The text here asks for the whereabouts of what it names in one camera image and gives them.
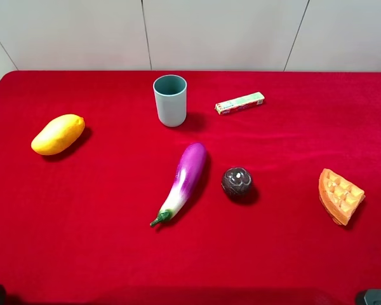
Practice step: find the pale blue cup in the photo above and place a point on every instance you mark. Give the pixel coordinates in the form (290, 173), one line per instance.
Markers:
(170, 93)

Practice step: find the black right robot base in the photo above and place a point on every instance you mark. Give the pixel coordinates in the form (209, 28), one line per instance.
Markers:
(369, 297)

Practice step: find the purple eggplant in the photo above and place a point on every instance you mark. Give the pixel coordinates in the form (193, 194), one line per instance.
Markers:
(187, 176)

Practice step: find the dark purple mangosteen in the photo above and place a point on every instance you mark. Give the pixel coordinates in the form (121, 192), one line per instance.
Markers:
(236, 182)

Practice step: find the green white candy pack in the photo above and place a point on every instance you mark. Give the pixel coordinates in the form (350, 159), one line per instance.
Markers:
(240, 103)

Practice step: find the red velvet tablecloth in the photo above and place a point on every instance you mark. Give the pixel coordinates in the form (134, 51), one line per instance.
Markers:
(75, 226)

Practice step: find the yellow mango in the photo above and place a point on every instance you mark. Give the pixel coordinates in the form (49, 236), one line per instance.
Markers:
(58, 134)

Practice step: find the orange waffle slice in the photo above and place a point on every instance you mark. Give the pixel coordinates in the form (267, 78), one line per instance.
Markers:
(339, 196)

